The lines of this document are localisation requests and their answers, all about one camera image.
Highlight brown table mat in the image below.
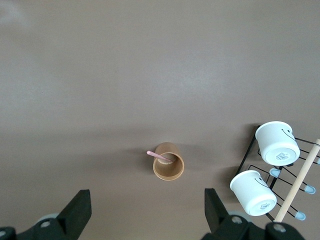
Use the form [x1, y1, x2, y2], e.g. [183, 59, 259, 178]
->
[0, 0, 320, 240]

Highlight pink chopstick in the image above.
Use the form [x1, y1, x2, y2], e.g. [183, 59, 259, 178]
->
[146, 150, 173, 163]

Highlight white smiley paper cup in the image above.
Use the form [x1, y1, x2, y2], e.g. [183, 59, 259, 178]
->
[229, 170, 278, 216]
[255, 121, 301, 166]

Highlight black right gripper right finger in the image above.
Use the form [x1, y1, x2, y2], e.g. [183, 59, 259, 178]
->
[201, 187, 304, 240]

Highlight black wooden cup rack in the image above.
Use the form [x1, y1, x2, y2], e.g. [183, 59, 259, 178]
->
[236, 123, 320, 223]

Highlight brown paper cup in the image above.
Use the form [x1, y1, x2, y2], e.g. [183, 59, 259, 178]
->
[152, 142, 185, 182]

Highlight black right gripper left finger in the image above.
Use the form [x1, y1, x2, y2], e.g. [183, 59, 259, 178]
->
[0, 189, 93, 240]

